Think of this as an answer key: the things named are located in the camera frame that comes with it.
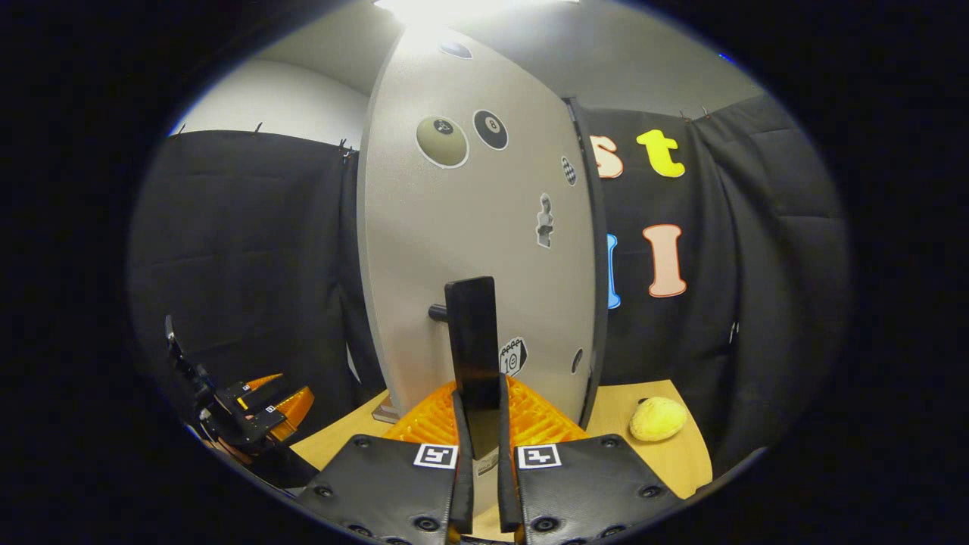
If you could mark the black backdrop cloth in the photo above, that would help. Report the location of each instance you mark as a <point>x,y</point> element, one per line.
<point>757,265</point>

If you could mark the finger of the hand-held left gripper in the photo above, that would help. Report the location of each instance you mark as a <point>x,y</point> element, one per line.
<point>253,387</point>
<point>284,412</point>

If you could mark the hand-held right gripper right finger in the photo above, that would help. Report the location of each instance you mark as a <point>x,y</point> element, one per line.
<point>509,484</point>

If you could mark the grey cabinet door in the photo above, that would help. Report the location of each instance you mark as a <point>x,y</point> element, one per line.
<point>492,227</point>

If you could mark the large ceiling light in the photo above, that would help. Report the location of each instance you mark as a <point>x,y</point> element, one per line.
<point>431,9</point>

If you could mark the yellow bread roll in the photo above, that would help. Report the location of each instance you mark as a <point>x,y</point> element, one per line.
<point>657,420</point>

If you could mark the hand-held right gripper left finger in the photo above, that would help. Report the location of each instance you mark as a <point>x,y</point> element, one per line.
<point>462,484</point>

